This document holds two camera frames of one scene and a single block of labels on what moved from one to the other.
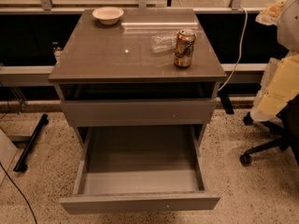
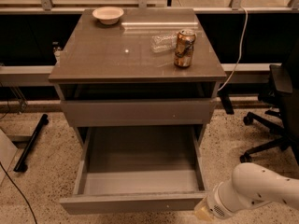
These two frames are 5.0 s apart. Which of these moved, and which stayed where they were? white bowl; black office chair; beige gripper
Moved: beige gripper
Stayed: white bowl; black office chair
